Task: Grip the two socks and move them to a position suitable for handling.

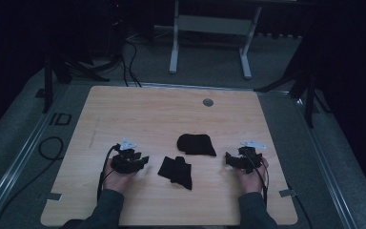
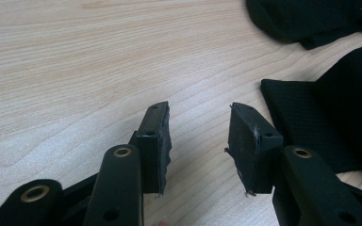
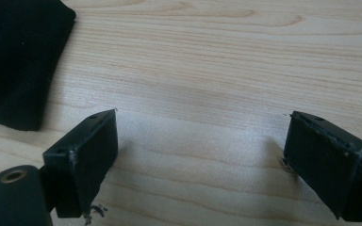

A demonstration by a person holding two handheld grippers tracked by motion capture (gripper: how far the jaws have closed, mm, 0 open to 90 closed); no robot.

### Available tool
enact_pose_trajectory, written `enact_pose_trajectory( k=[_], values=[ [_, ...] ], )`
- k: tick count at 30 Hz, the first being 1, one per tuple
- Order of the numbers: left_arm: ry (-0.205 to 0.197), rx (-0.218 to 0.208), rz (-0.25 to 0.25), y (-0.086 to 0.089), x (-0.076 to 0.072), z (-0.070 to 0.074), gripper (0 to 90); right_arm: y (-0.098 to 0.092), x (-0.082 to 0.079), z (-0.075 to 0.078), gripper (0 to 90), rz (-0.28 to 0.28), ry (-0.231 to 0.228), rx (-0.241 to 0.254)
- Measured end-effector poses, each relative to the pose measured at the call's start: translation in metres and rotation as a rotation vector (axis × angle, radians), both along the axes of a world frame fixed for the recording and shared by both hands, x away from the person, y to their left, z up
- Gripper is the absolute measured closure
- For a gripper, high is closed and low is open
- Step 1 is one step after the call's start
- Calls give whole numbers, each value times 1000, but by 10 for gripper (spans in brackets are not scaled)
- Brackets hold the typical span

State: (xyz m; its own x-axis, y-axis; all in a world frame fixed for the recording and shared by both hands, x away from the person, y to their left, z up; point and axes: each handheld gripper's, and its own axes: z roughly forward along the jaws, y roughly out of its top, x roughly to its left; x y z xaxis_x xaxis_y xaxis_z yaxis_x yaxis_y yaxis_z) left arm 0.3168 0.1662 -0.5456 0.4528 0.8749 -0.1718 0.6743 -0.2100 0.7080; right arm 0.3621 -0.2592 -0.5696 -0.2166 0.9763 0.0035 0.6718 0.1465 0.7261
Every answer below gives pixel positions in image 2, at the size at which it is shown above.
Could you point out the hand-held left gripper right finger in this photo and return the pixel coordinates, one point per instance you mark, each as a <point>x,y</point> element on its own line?
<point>254,147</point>

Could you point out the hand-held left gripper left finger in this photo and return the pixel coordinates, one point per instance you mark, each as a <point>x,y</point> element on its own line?
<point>152,150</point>

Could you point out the black sock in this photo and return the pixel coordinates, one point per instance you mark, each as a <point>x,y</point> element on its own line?
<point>311,20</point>
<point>330,125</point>

